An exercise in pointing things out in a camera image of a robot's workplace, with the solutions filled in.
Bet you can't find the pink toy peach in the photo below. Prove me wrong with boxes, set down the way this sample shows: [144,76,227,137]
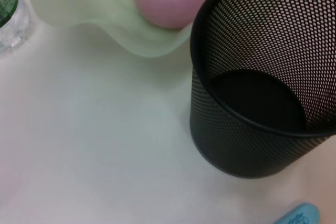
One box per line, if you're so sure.
[132,0,217,30]

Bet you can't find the clear green-label water bottle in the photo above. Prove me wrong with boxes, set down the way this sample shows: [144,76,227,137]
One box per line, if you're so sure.
[0,0,30,51]

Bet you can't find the blue scissors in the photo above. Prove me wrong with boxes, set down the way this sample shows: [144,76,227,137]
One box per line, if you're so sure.
[272,202,321,224]

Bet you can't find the black mesh pen holder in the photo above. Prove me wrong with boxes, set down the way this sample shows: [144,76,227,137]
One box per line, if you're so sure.
[189,0,336,179]

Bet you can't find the translucent green fruit plate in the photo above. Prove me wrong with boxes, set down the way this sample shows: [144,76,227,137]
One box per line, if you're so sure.
[25,0,194,58]

